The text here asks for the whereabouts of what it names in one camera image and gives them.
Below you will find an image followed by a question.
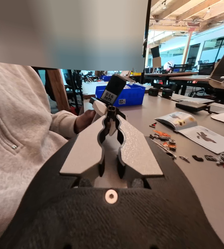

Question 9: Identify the black pole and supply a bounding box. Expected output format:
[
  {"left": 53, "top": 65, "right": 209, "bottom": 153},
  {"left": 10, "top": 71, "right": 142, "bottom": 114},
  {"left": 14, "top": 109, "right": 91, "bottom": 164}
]
[{"left": 141, "top": 0, "right": 151, "bottom": 84}]

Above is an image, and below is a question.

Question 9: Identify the lego instruction booklet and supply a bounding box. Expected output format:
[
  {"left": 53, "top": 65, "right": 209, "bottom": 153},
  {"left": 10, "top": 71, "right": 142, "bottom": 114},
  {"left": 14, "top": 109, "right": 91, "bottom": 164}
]
[{"left": 154, "top": 111, "right": 224, "bottom": 154}]

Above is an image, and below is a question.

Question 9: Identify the large orange lego flame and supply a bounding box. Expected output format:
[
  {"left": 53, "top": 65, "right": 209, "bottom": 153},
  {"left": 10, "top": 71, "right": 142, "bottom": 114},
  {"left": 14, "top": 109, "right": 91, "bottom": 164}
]
[{"left": 153, "top": 130, "right": 171, "bottom": 137}]

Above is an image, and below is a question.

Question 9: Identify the blue plastic bin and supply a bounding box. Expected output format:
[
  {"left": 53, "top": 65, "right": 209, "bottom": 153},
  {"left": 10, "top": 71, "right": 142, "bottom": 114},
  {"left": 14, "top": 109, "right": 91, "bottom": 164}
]
[{"left": 95, "top": 84, "right": 146, "bottom": 107}]

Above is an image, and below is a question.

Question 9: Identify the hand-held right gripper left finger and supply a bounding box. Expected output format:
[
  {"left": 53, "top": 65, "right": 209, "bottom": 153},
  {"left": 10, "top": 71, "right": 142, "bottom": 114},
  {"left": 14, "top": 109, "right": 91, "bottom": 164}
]
[{"left": 60, "top": 116, "right": 106, "bottom": 178}]

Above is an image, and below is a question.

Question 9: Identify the person's grey hoodie torso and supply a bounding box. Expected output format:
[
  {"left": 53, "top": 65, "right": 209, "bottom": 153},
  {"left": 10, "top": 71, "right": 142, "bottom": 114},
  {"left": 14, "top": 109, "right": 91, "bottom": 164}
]
[{"left": 0, "top": 61, "right": 79, "bottom": 247}]

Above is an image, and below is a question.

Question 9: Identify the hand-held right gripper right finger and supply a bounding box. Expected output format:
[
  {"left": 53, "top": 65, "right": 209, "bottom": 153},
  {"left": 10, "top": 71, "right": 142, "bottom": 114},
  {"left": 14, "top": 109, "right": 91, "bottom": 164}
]
[{"left": 115, "top": 114, "right": 164, "bottom": 179}]

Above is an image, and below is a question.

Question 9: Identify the wooden post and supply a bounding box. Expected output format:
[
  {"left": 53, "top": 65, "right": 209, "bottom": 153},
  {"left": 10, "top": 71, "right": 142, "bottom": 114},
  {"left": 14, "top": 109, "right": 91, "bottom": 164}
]
[{"left": 46, "top": 69, "right": 70, "bottom": 112}]

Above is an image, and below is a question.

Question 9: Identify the white lego chain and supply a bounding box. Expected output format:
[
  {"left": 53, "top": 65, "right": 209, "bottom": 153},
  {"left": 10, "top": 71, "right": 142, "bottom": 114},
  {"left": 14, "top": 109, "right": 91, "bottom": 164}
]
[{"left": 154, "top": 140, "right": 177, "bottom": 158}]

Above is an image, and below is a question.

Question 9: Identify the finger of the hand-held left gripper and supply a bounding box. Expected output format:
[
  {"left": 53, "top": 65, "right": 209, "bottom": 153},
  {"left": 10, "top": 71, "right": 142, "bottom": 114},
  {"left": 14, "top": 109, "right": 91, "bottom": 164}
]
[
  {"left": 92, "top": 100, "right": 108, "bottom": 119},
  {"left": 107, "top": 123, "right": 118, "bottom": 137}
]

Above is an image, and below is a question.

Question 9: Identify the dark grey lego motorcycle frame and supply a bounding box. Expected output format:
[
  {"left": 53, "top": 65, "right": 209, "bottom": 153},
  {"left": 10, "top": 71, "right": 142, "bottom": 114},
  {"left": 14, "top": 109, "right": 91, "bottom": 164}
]
[{"left": 106, "top": 106, "right": 118, "bottom": 125}]

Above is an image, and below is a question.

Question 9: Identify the wooden office desk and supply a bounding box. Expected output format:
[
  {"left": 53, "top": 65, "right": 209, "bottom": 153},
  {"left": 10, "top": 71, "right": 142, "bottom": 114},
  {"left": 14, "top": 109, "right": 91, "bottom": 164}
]
[{"left": 144, "top": 72, "right": 199, "bottom": 84}]

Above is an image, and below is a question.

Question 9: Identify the person's left forearm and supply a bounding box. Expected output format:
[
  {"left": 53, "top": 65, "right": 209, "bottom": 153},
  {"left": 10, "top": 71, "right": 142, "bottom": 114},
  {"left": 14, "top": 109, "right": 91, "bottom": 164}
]
[{"left": 49, "top": 109, "right": 79, "bottom": 139}]

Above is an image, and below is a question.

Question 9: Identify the person's left hand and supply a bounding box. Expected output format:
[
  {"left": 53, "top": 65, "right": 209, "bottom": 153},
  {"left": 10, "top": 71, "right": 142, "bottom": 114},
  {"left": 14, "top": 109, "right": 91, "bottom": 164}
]
[{"left": 74, "top": 109, "right": 96, "bottom": 134}]

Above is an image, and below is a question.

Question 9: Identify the orange steel column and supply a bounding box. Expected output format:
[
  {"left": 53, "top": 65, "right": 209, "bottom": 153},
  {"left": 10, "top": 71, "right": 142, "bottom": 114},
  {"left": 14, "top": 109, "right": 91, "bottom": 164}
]
[{"left": 183, "top": 22, "right": 194, "bottom": 64}]

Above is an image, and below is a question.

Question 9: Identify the flat black box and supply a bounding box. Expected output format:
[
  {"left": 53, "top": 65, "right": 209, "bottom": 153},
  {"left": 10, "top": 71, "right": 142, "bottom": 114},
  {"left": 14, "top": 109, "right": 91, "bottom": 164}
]
[{"left": 176, "top": 101, "right": 207, "bottom": 112}]

